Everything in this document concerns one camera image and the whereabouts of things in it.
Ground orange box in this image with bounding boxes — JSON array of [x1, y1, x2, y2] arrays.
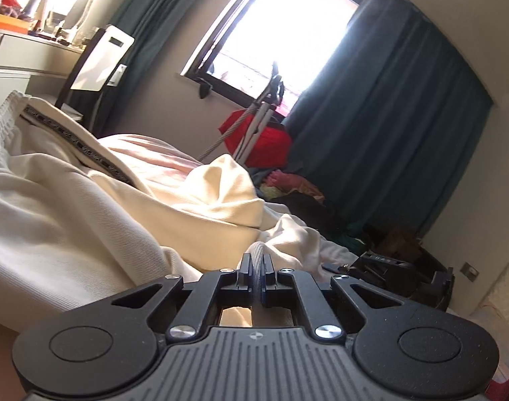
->
[[0, 14, 30, 34]]

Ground teal left curtain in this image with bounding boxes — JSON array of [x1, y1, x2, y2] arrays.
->
[[93, 0, 247, 139]]

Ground white dressing table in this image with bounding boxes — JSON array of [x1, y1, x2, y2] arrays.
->
[[0, 30, 81, 106]]

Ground cream white trousers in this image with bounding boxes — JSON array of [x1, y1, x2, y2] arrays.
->
[[0, 92, 355, 331]]

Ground teal right curtain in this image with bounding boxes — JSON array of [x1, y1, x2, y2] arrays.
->
[[285, 0, 493, 236]]

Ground teal curtain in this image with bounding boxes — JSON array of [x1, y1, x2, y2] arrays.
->
[[93, 0, 247, 139], [285, 0, 493, 236]]

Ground pastel bed sheet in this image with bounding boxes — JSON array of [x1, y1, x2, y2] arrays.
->
[[99, 134, 202, 191]]

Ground pile of clothes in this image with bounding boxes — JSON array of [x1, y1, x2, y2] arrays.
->
[[249, 168, 373, 253]]

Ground silver spray can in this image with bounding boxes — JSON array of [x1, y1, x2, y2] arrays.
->
[[19, 0, 47, 22]]

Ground brown paper bag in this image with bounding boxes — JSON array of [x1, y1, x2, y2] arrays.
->
[[374, 228, 421, 263]]

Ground red bag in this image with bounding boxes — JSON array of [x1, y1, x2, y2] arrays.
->
[[225, 115, 292, 168]]

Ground black armchair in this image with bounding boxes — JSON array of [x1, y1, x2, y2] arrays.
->
[[322, 251, 455, 311]]

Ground wall socket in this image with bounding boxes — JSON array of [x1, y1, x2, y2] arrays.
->
[[461, 263, 480, 282]]

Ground white black chair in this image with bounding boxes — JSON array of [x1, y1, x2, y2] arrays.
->
[[54, 25, 135, 130]]

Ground dark framed window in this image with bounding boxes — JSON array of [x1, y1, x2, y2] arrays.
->
[[183, 0, 363, 116]]

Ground wavy white mirror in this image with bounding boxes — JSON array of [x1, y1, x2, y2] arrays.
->
[[42, 0, 91, 36]]

